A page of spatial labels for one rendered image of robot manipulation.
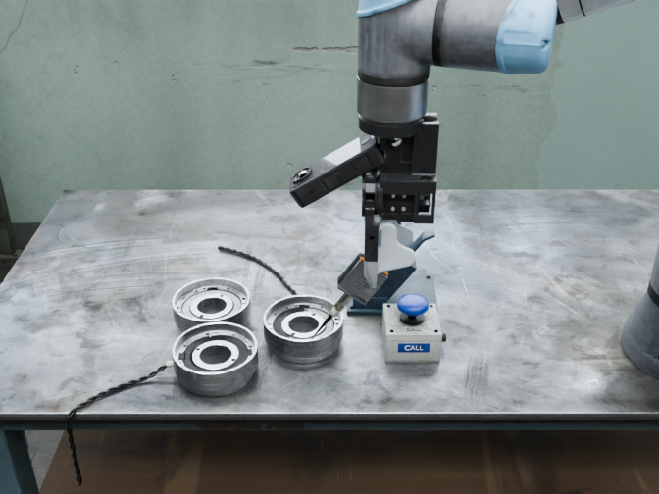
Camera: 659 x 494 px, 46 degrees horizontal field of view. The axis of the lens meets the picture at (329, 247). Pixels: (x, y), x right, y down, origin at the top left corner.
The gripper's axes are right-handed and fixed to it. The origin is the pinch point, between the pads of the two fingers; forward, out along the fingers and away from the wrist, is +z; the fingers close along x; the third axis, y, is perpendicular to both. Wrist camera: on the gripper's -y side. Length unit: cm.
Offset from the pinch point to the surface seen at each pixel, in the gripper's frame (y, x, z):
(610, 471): 37, 6, 38
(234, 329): -16.9, 0.7, 9.7
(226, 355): -17.7, -2.1, 11.6
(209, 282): -22.1, 11.5, 9.5
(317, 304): -6.7, 7.6, 10.1
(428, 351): 7.9, -0.8, 11.2
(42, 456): -79, 59, 93
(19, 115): -114, 159, 41
